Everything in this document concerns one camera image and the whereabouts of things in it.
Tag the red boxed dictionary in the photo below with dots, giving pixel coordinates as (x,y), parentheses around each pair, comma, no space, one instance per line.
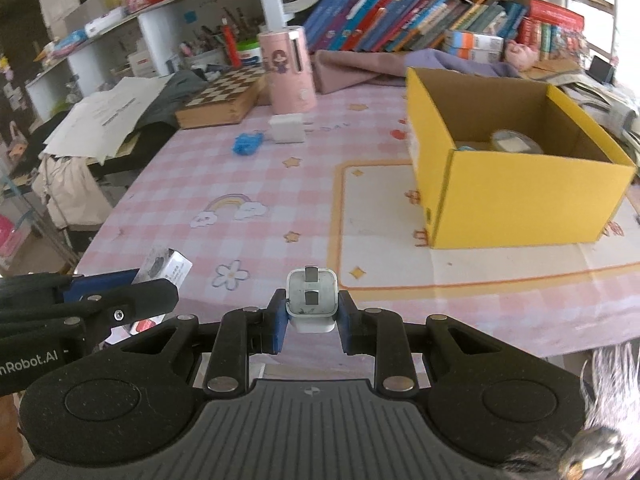
(555,12)

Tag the black phone stand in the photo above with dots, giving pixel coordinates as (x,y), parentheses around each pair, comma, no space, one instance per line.
(600,70)

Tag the colourful figure pack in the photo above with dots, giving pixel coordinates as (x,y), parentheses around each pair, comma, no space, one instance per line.
(570,42)

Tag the yellow tape roll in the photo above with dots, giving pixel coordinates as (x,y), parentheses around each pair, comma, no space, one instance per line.
(515,145)

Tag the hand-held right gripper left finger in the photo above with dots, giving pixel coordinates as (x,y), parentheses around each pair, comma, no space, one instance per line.
(277,327)

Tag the small white grey carton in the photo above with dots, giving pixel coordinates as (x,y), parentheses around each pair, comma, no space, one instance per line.
(170,265)

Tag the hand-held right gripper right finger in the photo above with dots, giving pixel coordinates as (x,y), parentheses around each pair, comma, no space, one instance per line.
(346,325)

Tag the red bottle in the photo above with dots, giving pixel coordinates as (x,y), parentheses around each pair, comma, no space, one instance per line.
(231,47)

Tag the row of books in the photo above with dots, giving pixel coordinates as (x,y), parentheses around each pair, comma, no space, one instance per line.
(400,17)

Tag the purple cloth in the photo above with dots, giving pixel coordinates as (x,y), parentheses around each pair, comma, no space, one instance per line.
(360,67)

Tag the white jar green label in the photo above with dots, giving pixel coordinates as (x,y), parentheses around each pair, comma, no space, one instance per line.
(250,55)

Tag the wooden chess board box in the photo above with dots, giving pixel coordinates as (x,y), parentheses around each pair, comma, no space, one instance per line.
(220,97)

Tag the light blue toy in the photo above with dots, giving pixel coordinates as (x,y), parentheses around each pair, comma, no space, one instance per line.
(247,144)

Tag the fluffy grey sleeve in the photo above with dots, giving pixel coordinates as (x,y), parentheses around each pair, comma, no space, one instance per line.
(610,410)

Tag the beige jacket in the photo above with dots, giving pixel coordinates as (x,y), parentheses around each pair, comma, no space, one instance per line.
(70,190)

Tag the yellow cardboard box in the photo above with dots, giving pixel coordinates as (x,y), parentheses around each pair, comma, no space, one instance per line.
(525,200)

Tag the white side shelf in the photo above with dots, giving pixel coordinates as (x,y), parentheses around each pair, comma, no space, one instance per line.
(150,25)

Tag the pile of papers and booklets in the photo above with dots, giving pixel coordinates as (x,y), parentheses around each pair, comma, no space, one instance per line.
(610,110)

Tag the brown cardboard sheet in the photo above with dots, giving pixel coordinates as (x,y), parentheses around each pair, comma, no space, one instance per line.
(550,67)

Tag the white paper sheets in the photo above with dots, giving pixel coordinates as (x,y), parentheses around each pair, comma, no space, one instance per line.
(100,115)

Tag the red thick book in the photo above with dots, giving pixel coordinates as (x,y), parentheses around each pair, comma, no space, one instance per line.
(530,35)

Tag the white plug charger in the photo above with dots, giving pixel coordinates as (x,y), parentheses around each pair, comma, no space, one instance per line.
(325,280)

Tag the dark grey cloth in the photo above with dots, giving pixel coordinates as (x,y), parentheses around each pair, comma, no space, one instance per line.
(170,92)

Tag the pink pig toy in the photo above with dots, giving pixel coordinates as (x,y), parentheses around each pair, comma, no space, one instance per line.
(520,55)

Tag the pen cup with pens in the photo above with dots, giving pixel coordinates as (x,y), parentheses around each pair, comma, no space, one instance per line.
(210,42)

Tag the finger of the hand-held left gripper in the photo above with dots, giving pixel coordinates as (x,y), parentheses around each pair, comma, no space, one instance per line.
(140,300)
(100,285)

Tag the small light blue item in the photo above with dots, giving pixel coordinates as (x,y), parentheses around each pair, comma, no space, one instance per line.
(467,148)

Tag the pink tumbler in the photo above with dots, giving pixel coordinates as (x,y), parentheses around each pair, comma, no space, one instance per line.
(287,70)

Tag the white charger block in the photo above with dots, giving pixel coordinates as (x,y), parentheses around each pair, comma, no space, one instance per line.
(286,130)

